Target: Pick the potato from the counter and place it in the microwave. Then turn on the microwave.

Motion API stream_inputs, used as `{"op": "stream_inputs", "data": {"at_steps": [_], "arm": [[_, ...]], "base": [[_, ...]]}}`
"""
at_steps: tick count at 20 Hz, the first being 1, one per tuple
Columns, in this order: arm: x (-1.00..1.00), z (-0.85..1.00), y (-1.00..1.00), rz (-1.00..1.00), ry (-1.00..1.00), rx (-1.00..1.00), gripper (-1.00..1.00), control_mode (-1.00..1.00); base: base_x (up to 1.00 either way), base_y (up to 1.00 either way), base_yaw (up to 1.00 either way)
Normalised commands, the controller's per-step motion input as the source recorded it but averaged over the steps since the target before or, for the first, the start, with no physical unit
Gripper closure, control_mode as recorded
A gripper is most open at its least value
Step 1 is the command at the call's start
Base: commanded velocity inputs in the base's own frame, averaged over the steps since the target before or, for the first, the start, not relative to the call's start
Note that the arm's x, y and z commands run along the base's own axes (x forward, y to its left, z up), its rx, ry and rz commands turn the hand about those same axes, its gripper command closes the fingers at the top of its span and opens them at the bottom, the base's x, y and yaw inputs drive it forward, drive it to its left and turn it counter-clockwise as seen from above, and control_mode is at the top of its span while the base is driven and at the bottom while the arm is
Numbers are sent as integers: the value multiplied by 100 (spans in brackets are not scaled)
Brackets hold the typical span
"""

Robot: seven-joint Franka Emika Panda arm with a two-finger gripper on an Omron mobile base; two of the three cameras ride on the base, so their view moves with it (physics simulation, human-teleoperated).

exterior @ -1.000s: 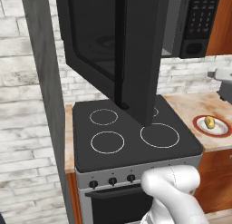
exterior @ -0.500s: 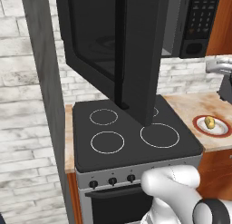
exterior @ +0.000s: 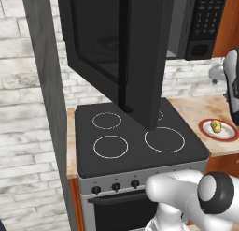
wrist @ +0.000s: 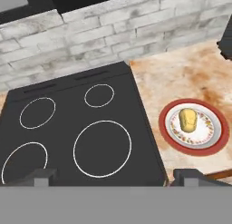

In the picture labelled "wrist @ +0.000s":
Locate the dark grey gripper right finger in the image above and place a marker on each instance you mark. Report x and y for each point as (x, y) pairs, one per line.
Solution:
(191, 177)

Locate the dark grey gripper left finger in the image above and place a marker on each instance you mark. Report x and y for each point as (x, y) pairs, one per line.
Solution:
(40, 176)

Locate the yellow potato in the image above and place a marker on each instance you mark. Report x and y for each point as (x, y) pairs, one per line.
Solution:
(187, 120)

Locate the black microwave oven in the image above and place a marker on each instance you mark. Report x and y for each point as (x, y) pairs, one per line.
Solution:
(226, 40)

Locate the red rimmed floral plate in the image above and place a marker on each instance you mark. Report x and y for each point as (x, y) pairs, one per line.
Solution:
(208, 137)

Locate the black hob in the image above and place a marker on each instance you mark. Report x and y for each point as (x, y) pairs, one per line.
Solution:
(75, 124)

